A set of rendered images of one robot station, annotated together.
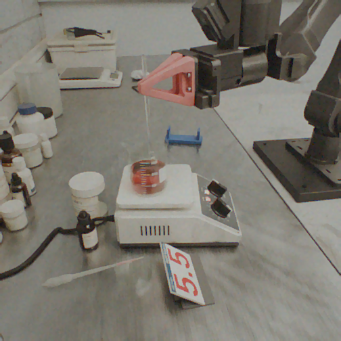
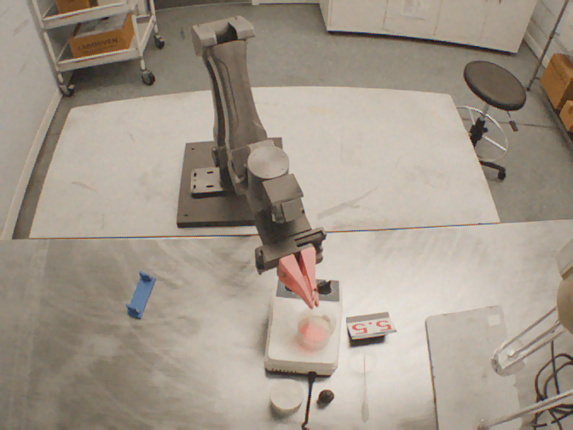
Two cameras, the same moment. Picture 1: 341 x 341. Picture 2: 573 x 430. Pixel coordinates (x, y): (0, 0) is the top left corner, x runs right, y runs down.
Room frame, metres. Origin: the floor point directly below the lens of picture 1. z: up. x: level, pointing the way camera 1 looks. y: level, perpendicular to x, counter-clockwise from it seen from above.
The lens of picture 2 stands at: (0.46, 0.29, 1.73)
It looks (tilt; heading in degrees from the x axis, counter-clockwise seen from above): 56 degrees down; 274
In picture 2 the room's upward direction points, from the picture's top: 2 degrees clockwise
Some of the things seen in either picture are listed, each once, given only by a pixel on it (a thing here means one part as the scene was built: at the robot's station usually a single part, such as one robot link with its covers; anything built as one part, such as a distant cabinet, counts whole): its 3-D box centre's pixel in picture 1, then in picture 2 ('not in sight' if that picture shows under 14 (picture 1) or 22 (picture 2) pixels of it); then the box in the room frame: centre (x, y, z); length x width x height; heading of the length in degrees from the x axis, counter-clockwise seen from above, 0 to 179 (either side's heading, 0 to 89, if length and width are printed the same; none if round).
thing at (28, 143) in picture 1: (27, 151); not in sight; (0.66, 0.34, 0.93); 0.06 x 0.06 x 0.07
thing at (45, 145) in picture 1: (45, 145); not in sight; (0.69, 0.31, 0.93); 0.02 x 0.02 x 0.06
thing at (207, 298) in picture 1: (186, 270); (371, 324); (0.31, -0.02, 0.92); 0.09 x 0.06 x 0.04; 11
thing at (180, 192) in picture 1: (156, 184); (304, 332); (0.44, 0.03, 0.98); 0.12 x 0.12 x 0.01; 0
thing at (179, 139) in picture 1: (183, 134); (140, 293); (0.78, -0.03, 0.92); 0.10 x 0.03 x 0.04; 81
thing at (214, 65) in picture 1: (211, 74); (283, 236); (0.49, -0.06, 1.15); 0.10 x 0.07 x 0.07; 27
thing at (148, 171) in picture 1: (146, 166); (315, 332); (0.42, 0.04, 1.03); 0.07 x 0.06 x 0.08; 96
